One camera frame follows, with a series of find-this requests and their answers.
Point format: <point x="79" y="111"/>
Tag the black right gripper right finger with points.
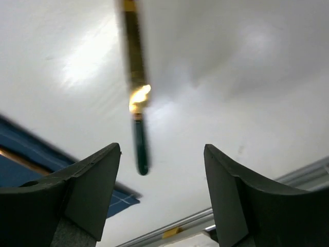
<point x="251" y="209"/>

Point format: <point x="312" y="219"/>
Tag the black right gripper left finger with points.
<point x="35" y="220"/>

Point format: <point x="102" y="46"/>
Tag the dark blue cloth placemat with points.
<point x="90" y="192"/>

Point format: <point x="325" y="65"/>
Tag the gold knife green handle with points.
<point x="139" y="87"/>

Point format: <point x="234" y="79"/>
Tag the copper spoon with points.
<point x="25" y="162"/>

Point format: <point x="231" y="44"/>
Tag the aluminium rail front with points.
<point x="311" y="178"/>

